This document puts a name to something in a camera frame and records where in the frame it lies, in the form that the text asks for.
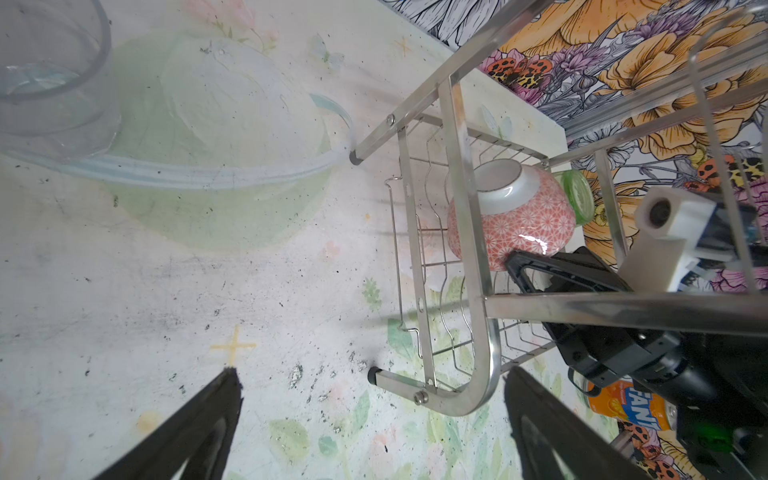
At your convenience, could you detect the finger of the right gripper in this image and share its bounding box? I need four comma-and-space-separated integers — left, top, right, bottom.
505, 250, 618, 294

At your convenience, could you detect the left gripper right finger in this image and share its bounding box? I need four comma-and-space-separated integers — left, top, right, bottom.
504, 367, 647, 479

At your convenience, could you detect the clear glass plate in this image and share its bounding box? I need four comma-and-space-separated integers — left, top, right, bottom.
6, 31, 354, 191

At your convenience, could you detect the chrome two-tier dish rack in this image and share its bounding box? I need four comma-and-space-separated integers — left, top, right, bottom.
350, 1, 767, 416

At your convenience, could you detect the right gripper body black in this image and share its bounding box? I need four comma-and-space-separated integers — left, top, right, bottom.
542, 245, 768, 421

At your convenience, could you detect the green tinted glass cup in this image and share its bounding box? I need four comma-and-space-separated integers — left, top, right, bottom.
554, 170, 596, 226

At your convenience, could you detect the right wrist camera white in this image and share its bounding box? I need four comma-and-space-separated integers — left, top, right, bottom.
618, 187, 725, 293

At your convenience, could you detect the pink black patterned bowl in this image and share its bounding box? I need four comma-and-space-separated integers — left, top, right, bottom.
474, 158, 576, 272

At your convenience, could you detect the orange capped small jar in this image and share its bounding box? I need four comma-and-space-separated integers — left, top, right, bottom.
587, 380, 677, 431

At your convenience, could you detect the clear glass cup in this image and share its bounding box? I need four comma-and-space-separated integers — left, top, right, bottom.
1, 0, 121, 163

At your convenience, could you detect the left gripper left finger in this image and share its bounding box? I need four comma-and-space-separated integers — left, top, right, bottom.
97, 367, 243, 479

